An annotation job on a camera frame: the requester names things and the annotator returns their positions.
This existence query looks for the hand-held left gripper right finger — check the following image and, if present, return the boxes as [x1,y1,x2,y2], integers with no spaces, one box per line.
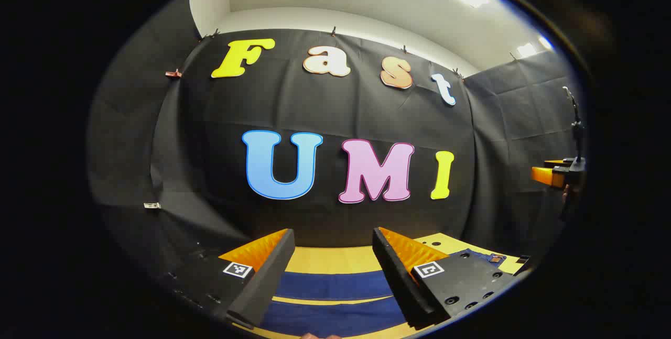
[372,226,518,330]

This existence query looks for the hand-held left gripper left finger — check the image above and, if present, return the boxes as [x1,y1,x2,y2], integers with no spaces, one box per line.
[163,228,296,329]

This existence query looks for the blue jeans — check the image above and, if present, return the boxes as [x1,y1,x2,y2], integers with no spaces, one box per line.
[261,249,507,338]

